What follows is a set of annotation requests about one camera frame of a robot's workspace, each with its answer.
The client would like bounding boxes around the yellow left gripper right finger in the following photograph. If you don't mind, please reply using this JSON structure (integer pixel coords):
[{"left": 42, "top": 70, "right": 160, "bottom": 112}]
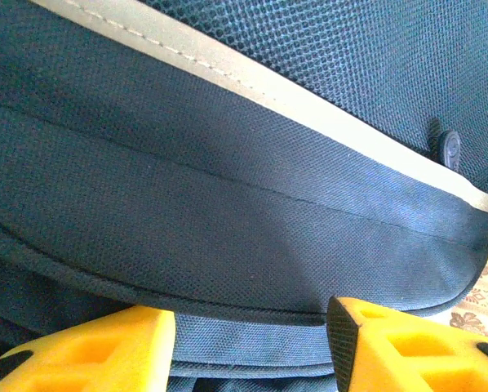
[{"left": 326, "top": 296, "right": 488, "bottom": 392}]

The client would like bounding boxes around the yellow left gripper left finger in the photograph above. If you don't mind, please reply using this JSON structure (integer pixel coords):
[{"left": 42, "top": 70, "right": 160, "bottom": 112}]
[{"left": 0, "top": 307, "right": 176, "bottom": 392}]

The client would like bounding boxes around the navy blue backpack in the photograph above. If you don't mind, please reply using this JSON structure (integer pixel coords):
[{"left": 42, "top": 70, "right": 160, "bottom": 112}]
[{"left": 0, "top": 0, "right": 488, "bottom": 392}]

